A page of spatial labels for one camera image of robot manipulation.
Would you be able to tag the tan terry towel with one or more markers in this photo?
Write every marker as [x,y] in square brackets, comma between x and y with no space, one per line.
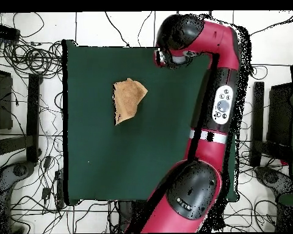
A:
[128,100]

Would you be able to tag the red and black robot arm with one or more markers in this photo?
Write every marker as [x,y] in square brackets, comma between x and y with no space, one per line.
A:
[205,146]

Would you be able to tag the dark green table cloth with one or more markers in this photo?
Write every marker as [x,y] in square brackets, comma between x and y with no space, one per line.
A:
[136,146]

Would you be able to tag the black stand leg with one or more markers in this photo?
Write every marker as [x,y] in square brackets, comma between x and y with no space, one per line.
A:
[33,117]
[257,121]

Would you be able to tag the black panel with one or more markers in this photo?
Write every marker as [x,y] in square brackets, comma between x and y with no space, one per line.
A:
[280,114]

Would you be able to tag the black box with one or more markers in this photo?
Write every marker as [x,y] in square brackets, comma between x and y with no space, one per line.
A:
[2,102]

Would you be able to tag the dark wheeled stand base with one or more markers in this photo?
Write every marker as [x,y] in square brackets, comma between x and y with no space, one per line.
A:
[19,170]
[271,178]

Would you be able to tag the black power strip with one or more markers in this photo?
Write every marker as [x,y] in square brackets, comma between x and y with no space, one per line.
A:
[59,192]

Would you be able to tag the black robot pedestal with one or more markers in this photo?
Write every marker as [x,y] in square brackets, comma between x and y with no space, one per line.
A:
[127,214]

